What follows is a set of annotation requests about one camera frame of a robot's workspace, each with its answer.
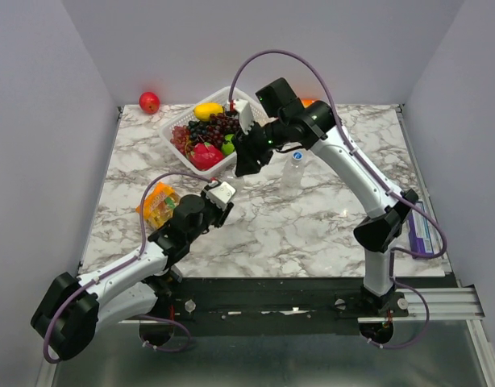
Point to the orange snack bag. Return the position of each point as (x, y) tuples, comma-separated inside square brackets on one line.
[(159, 205)]

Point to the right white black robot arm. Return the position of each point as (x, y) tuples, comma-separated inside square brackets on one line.
[(316, 128)]

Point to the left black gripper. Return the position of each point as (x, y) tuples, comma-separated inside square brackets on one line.
[(221, 214)]

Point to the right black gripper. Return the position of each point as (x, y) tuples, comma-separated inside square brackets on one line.
[(247, 155)]

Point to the white plastic basket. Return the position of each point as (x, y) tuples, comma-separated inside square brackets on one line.
[(221, 97)]

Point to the red apple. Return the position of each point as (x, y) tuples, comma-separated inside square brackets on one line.
[(149, 102)]

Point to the aluminium frame rail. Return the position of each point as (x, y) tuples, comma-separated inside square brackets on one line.
[(445, 304)]

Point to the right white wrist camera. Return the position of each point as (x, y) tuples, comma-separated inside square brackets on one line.
[(243, 109)]

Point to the dark purple grape bunch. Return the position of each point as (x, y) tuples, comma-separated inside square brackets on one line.
[(213, 132)]

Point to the yellow mango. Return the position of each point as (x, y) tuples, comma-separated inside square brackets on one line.
[(204, 111)]

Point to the orange razor box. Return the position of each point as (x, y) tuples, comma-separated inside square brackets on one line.
[(307, 102)]

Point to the black mounting rail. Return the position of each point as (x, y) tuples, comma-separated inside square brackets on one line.
[(272, 306)]

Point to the green toy fruit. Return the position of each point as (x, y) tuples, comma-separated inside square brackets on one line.
[(228, 147)]

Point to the clear plastic bottle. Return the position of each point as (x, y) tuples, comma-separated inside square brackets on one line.
[(293, 171), (234, 181)]

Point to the purple box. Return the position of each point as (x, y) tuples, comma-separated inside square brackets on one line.
[(419, 235)]

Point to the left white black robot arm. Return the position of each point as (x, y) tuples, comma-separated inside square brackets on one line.
[(74, 308)]

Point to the red dragon fruit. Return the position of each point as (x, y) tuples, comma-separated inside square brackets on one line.
[(204, 156)]

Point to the red grape bunch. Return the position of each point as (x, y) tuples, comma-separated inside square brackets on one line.
[(180, 139)]

